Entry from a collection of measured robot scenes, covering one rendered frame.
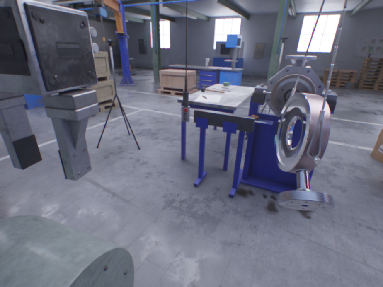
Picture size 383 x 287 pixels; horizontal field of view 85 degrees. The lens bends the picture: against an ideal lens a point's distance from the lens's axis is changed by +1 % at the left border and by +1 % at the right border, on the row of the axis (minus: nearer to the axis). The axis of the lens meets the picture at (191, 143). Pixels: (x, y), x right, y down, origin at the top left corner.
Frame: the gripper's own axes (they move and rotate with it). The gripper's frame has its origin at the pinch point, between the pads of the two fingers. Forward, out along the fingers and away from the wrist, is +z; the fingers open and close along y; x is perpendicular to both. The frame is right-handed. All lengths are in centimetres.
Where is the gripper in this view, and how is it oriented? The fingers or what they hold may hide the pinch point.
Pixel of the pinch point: (49, 155)
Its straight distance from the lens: 56.8
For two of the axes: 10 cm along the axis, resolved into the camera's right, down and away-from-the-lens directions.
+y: 9.6, 1.3, -2.4
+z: -0.2, 9.1, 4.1
